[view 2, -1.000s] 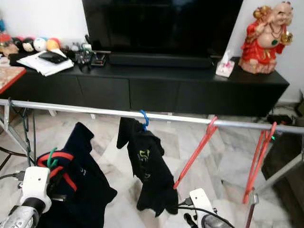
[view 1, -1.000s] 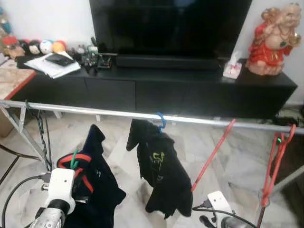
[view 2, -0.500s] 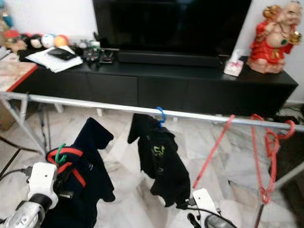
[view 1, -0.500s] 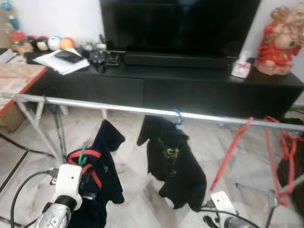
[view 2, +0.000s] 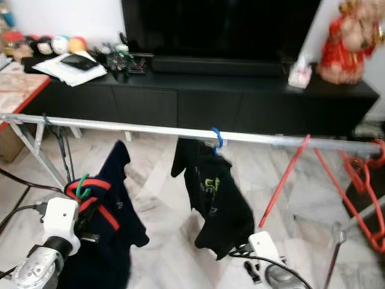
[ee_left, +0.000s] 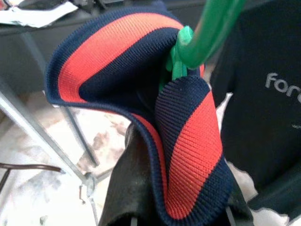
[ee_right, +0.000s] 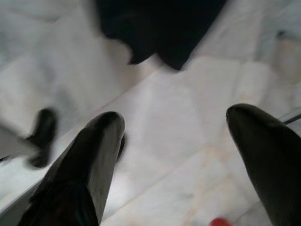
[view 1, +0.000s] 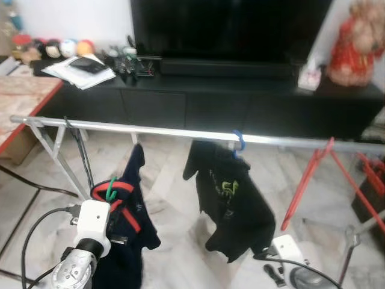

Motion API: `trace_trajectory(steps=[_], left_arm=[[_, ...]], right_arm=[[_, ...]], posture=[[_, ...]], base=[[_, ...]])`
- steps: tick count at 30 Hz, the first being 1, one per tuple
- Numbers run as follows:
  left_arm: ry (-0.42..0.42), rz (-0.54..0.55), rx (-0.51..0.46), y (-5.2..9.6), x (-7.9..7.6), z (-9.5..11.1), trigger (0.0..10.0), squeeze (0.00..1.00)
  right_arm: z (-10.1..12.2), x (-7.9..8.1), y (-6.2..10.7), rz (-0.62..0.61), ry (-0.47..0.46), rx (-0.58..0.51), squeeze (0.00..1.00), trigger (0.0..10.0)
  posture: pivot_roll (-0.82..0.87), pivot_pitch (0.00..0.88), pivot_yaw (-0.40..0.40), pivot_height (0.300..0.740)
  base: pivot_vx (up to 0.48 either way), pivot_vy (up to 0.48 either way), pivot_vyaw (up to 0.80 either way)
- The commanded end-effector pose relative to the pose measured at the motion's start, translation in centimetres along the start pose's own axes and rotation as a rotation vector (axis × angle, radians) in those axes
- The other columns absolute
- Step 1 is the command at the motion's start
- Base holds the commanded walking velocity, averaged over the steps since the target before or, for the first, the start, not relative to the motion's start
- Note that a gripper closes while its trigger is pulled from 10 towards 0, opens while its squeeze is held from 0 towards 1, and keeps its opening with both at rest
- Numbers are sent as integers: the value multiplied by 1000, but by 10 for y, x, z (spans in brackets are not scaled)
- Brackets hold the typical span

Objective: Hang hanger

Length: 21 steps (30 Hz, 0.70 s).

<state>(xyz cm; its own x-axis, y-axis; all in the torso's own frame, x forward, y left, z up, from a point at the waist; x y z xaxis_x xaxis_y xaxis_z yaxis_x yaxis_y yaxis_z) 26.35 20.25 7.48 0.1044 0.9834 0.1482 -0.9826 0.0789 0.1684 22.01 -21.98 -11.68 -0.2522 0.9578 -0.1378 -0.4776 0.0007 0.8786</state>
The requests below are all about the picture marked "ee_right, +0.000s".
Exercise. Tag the black robot right foot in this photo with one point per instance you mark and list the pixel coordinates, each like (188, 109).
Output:
(122, 146)

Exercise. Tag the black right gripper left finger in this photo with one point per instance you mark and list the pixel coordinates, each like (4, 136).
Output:
(82, 176)

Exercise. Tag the black robot left foot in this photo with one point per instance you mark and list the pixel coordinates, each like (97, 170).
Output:
(43, 127)

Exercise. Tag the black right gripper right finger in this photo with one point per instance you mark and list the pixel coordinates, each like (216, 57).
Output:
(275, 169)

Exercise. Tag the navy and red jacket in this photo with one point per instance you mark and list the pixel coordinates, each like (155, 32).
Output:
(160, 28)

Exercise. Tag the silver robot left leg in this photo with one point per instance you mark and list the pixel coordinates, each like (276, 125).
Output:
(14, 146)

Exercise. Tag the black robot foot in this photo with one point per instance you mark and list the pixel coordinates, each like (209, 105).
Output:
(43, 127)
(122, 146)

